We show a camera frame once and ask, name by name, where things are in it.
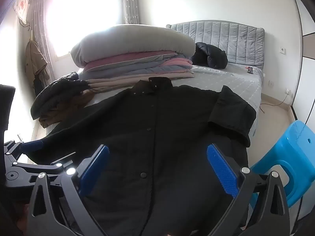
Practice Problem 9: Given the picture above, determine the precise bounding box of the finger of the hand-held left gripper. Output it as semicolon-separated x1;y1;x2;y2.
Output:
4;140;44;163
5;152;75;186

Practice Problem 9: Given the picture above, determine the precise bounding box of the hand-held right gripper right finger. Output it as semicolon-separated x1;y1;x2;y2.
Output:
207;144;291;236

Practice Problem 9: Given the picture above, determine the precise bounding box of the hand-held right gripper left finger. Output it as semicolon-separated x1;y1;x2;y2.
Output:
26;145;110;236

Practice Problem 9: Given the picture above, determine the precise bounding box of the large black coat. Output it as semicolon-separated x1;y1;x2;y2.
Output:
25;77;258;236

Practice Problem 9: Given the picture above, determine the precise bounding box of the brown garment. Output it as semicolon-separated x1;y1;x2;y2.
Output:
39;88;95;128

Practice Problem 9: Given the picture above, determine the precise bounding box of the black quilted jacket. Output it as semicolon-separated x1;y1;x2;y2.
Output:
31;72;89;120

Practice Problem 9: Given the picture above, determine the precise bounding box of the hanging brown coat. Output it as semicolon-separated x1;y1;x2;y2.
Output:
25;39;50;90

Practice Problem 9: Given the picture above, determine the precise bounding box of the blue plastic stool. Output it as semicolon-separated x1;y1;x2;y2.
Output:
248;120;315;209

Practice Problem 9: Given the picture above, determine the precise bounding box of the bed with grey quilted cover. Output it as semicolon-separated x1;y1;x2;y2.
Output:
32;64;265;153

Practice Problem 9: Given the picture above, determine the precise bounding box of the beige folded blanket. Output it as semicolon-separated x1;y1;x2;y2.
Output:
86;69;195;92

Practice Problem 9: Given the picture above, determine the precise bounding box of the grey-blue folded quilt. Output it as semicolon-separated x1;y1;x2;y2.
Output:
83;54;193;76

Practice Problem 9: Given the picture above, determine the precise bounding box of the pink folded blanket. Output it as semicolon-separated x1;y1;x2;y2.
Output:
85;50;194;71

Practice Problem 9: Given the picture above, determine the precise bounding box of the black puffer jacket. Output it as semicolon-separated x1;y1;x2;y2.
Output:
191;42;228;70

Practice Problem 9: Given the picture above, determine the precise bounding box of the bright window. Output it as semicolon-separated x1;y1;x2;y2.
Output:
47;0;123;57

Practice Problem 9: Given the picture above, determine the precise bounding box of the white wardrobe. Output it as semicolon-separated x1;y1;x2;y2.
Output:
288;0;315;128

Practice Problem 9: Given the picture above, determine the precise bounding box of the grey padded headboard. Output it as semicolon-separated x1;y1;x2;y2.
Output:
166;20;266;79

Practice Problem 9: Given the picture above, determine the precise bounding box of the thin brown cable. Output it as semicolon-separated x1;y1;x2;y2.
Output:
260;92;290;114

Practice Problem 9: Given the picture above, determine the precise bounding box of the covered wall air conditioner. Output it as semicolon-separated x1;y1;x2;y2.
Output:
13;0;30;25

